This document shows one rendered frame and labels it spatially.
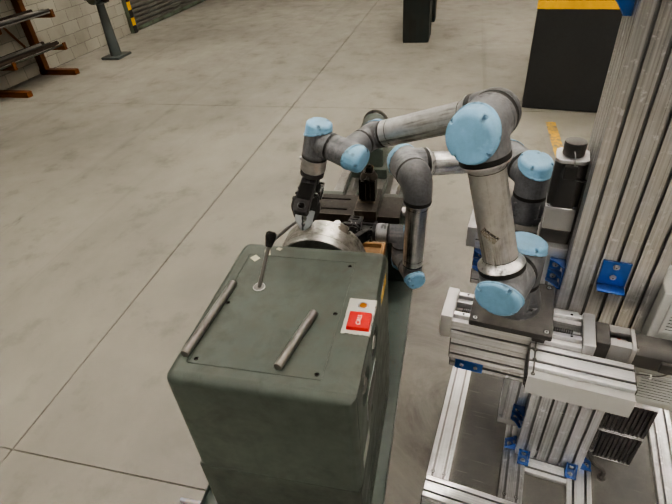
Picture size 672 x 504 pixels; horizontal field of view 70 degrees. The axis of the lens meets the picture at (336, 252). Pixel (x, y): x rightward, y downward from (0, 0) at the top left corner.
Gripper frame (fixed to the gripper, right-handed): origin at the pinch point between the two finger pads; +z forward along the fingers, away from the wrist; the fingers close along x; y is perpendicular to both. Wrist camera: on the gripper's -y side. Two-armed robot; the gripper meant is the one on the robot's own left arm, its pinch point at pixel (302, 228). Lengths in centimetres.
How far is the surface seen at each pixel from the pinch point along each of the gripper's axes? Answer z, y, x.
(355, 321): 0.3, -32.7, -23.3
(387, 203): 31, 75, -25
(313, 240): 8.3, 5.7, -3.1
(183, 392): 15, -57, 13
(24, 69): 259, 564, 600
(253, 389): 7, -56, -4
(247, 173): 162, 276, 113
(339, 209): 36, 68, -3
